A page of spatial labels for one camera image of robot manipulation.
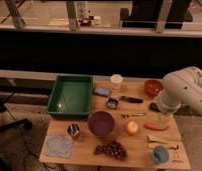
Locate purple bowl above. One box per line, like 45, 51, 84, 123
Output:
88, 111, 115, 137

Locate white cup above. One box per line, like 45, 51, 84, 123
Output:
110, 74, 123, 90

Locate clear drinking glass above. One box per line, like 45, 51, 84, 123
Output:
157, 113, 170, 128

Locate green plastic tray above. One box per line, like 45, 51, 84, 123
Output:
47, 76, 93, 118

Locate red bowl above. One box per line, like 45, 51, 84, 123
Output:
144, 79, 163, 97

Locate black rectangular block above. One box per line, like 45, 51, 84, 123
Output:
149, 103, 160, 112

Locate bunch of dark grapes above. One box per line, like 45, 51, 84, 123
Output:
93, 140, 127, 160

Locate yellow apple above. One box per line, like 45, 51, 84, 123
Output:
125, 121, 138, 136

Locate orange carrot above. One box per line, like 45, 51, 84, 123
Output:
144, 122, 170, 131

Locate yellow wooden block pieces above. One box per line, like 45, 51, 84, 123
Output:
147, 135, 179, 149

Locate black chair base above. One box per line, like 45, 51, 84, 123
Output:
0, 99, 32, 132

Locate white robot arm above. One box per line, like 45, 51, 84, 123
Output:
156, 67, 202, 116

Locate small black square container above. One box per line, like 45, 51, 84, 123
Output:
106, 98, 118, 109

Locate small metal cup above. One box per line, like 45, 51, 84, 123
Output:
67, 123, 80, 138

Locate black handled knife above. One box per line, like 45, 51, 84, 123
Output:
119, 96, 143, 103

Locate metal fork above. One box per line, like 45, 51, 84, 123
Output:
121, 113, 146, 119

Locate blue sponge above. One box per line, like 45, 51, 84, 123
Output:
93, 87, 111, 97

